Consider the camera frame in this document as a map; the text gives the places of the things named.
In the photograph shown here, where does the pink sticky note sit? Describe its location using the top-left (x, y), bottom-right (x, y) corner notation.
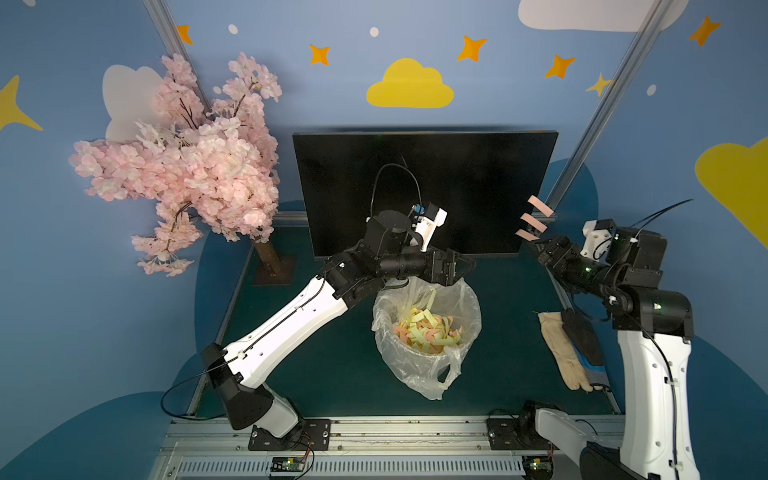
top-left (528, 195), bottom-right (554, 218)
top-left (516, 229), bottom-right (539, 242)
top-left (520, 213), bottom-right (547, 233)

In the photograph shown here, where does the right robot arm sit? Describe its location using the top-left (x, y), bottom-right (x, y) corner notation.
top-left (531, 220), bottom-right (700, 479)

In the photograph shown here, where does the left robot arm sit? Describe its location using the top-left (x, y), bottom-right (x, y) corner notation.
top-left (201, 204), bottom-right (464, 439)

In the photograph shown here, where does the pile of discarded sticky notes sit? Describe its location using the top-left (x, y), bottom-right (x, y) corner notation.
top-left (392, 289), bottom-right (463, 355)

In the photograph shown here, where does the black computer monitor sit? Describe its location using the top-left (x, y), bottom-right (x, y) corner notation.
top-left (293, 131), bottom-right (559, 257)

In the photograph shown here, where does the trash bin with plastic bag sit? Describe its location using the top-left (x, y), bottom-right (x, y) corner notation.
top-left (372, 277), bottom-right (482, 401)

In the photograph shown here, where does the black work glove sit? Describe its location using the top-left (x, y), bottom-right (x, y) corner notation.
top-left (561, 309), bottom-right (605, 367)

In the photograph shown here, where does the beige work glove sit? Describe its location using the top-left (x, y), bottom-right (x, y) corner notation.
top-left (537, 312), bottom-right (594, 392)

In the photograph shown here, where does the right circuit board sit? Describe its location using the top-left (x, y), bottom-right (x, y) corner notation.
top-left (522, 456), bottom-right (554, 480)

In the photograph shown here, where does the circuit board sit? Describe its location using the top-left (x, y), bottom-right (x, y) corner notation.
top-left (522, 456), bottom-right (554, 480)
top-left (269, 456), bottom-right (307, 477)

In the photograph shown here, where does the pink cherry blossom tree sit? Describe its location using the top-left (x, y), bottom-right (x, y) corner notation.
top-left (70, 53), bottom-right (282, 277)

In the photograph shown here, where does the left circuit board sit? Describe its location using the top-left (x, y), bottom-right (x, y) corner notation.
top-left (269, 456), bottom-right (307, 477)

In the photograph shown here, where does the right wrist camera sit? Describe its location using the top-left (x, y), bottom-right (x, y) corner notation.
top-left (580, 219), bottom-right (616, 261)

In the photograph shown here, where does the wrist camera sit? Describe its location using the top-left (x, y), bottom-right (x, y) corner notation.
top-left (411, 203), bottom-right (447, 252)
top-left (580, 219), bottom-right (616, 261)

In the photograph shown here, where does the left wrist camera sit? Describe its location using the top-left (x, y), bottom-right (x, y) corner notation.
top-left (411, 203), bottom-right (447, 252)

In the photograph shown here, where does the right camera cable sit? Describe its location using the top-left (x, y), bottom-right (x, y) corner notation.
top-left (626, 198), bottom-right (695, 232)

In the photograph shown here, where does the camera cable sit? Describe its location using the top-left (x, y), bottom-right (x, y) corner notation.
top-left (368, 162), bottom-right (425, 220)
top-left (626, 198), bottom-right (695, 232)

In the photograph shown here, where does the left camera cable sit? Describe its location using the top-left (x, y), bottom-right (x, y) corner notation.
top-left (368, 162), bottom-right (425, 220)

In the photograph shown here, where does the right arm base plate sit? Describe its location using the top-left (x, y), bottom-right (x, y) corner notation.
top-left (486, 417), bottom-right (552, 451)

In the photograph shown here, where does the brown tree base plate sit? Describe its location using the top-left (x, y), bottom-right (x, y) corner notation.
top-left (251, 255), bottom-right (297, 286)

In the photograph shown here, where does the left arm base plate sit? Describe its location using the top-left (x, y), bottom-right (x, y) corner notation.
top-left (247, 418), bottom-right (332, 452)

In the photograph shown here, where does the right aluminium frame post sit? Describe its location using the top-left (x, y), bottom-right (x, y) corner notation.
top-left (547, 0), bottom-right (674, 210)

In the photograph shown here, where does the aluminium frame post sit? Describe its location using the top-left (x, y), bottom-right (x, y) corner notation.
top-left (143, 0), bottom-right (210, 128)
top-left (547, 0), bottom-right (674, 210)

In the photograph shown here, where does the aluminium front rail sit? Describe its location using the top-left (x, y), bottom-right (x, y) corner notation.
top-left (146, 415), bottom-right (672, 480)

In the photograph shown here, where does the left aluminium frame post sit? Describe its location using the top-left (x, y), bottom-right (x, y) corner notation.
top-left (143, 0), bottom-right (210, 128)

